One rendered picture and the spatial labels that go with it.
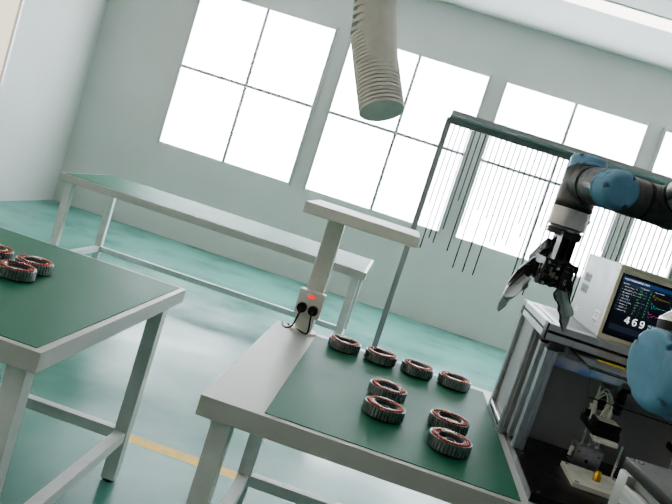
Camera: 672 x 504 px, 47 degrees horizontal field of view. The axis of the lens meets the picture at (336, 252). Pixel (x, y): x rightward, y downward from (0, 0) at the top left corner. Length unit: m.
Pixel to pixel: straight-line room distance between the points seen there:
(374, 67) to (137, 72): 6.39
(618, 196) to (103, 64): 8.00
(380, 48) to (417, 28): 5.74
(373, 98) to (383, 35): 0.24
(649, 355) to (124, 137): 8.10
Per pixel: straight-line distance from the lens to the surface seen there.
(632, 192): 1.50
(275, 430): 1.80
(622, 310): 2.17
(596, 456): 2.24
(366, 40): 2.81
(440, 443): 1.94
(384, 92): 2.71
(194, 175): 8.69
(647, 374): 1.17
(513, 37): 8.56
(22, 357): 1.85
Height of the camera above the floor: 1.34
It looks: 6 degrees down
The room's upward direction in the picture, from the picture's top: 18 degrees clockwise
